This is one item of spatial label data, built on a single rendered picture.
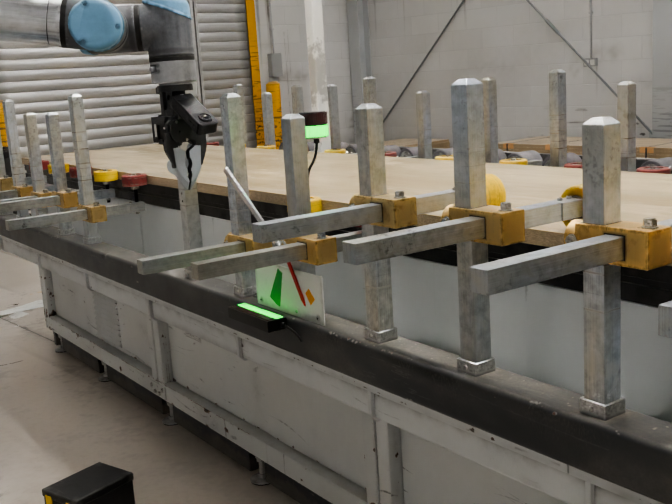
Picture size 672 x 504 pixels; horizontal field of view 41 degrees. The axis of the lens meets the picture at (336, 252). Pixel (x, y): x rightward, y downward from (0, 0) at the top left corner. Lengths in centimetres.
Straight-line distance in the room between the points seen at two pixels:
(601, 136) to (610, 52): 849
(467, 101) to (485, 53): 928
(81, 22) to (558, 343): 101
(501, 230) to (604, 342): 22
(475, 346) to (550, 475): 23
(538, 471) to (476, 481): 50
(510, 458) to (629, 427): 28
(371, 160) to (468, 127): 26
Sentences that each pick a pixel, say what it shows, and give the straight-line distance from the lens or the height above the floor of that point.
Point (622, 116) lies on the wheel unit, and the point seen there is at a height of 102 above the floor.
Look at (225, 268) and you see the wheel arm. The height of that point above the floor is 84.
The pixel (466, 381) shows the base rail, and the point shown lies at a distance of 144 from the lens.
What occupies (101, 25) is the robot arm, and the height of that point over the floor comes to 130.
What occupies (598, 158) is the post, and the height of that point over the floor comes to 106.
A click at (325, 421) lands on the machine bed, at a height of 30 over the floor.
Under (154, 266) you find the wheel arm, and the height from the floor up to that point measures 82.
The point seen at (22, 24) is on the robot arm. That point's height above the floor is 131.
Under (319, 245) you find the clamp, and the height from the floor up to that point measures 86.
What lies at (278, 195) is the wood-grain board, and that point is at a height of 90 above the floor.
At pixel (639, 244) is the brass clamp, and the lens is 118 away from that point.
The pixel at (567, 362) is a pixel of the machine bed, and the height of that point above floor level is 67.
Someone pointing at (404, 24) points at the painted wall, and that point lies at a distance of 1153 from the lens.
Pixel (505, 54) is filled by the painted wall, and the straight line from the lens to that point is 1047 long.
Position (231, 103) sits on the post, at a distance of 198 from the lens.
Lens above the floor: 119
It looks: 11 degrees down
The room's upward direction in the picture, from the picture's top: 4 degrees counter-clockwise
